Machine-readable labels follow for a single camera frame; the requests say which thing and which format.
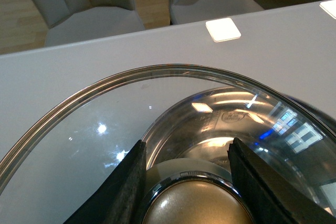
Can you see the glass pot lid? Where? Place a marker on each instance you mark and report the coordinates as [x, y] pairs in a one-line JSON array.
[[67, 155]]

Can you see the stainless steel pot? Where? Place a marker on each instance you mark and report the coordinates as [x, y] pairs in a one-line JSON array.
[[204, 124]]

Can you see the left beige upholstered chair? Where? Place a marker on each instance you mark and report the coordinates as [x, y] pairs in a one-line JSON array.
[[71, 21]]

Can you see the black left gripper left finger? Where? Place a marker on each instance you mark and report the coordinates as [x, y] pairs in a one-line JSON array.
[[120, 194]]

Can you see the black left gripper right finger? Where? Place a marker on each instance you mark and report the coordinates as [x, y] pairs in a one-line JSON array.
[[269, 197]]

